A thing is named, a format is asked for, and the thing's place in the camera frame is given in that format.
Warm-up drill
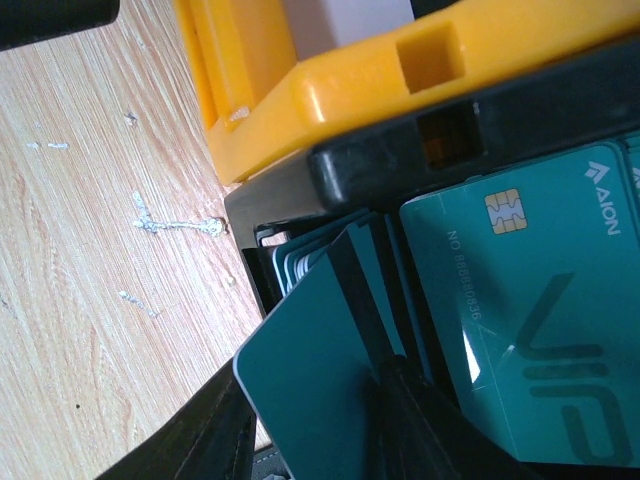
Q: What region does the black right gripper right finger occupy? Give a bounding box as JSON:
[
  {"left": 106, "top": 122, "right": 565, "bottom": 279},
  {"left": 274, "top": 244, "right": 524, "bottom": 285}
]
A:
[{"left": 376, "top": 356, "right": 538, "bottom": 479}]

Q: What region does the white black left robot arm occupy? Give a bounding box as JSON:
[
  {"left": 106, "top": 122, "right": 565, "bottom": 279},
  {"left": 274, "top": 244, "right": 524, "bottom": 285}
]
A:
[{"left": 0, "top": 0, "right": 120, "bottom": 51}]

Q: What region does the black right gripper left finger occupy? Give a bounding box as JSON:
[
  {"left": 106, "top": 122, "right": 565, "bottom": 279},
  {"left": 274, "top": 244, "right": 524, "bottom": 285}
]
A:
[{"left": 100, "top": 367, "right": 256, "bottom": 479}]

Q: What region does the black card bin right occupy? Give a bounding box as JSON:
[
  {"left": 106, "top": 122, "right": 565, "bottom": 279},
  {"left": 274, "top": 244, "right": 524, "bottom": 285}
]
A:
[{"left": 223, "top": 37, "right": 640, "bottom": 480}]

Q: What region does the teal card stack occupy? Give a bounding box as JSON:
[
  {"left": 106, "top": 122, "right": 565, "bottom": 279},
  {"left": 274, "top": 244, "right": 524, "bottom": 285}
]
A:
[{"left": 277, "top": 137, "right": 639, "bottom": 475}]

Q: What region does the white orange card stack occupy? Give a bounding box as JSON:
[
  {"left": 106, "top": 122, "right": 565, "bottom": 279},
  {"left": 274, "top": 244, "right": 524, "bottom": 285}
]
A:
[{"left": 283, "top": 0, "right": 414, "bottom": 60}]

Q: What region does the yellow card bin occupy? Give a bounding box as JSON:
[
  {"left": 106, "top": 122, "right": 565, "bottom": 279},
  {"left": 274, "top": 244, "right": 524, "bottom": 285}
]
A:
[{"left": 174, "top": 1, "right": 639, "bottom": 185}]

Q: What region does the teal credit card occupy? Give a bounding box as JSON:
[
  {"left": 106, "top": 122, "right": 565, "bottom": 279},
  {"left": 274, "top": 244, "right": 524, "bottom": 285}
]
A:
[{"left": 233, "top": 224, "right": 405, "bottom": 479}]

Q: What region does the black leather card holder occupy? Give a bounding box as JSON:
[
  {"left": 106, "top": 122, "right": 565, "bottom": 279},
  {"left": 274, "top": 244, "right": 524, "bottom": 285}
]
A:
[{"left": 251, "top": 445, "right": 292, "bottom": 480}]

